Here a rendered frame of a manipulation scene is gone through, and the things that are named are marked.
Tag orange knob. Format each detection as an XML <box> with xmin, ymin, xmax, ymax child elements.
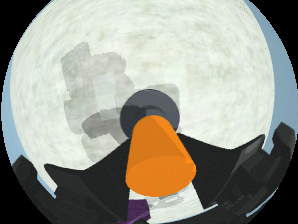
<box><xmin>125</xmin><ymin>116</ymin><xmax>197</xmax><ymax>197</ymax></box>

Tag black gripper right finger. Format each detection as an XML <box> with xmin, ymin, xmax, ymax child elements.
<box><xmin>176</xmin><ymin>133</ymin><xmax>265</xmax><ymax>209</ymax></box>

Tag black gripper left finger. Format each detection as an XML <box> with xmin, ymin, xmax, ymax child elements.
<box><xmin>44</xmin><ymin>139</ymin><xmax>132</xmax><ymax>222</ymax></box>

